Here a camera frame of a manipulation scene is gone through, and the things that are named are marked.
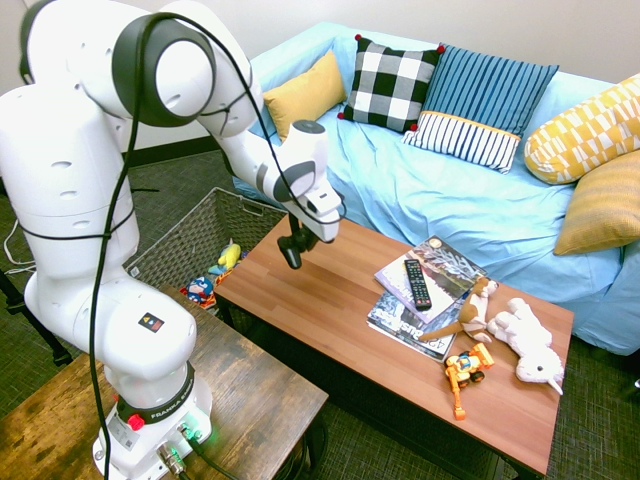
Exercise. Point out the sofa with light blue cover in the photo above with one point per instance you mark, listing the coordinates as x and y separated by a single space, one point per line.
450 200

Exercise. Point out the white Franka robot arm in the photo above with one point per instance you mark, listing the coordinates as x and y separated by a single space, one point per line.
75 200

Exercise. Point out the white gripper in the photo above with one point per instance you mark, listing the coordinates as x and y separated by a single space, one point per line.
325 217

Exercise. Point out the orange toy excavator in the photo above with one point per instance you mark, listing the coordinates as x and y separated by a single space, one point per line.
467 367

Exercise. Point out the yellow blue plush toy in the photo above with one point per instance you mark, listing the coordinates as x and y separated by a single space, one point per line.
230 255

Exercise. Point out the blue pinstriped pillow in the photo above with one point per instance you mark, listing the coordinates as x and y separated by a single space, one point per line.
480 85

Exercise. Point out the white unicorn plush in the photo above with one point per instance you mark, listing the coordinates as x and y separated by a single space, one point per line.
530 340

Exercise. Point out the reddish wooden coffee table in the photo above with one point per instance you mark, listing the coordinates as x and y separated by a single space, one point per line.
340 320

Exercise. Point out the mustard yellow pillow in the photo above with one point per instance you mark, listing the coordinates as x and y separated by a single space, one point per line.
305 95
605 210

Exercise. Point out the brown dog plush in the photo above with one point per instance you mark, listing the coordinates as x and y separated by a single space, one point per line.
475 307

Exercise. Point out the black TV remote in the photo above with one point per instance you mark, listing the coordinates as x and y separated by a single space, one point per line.
418 282

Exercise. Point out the orange flame pattern plush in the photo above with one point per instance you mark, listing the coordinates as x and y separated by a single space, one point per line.
221 280

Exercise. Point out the yellow white patterned pillow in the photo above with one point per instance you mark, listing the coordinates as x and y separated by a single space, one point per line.
580 135

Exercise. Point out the black gamepad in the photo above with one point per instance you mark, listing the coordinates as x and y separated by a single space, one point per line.
292 255

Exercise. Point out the white navy striped pillow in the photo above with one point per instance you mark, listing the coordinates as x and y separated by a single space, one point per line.
465 142

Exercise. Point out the grey wicker basket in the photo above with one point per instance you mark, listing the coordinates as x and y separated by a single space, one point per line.
200 230

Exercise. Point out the business magazine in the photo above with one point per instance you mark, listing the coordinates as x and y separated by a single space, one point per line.
400 327

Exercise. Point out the Captain America plush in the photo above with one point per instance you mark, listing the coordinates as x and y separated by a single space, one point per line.
199 289

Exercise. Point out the rustic brown side table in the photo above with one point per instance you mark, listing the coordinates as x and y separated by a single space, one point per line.
250 380

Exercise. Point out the black white checked pillow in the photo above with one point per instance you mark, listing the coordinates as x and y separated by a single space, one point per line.
390 82

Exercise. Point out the black tripod stand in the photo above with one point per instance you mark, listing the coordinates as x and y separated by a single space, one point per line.
30 320

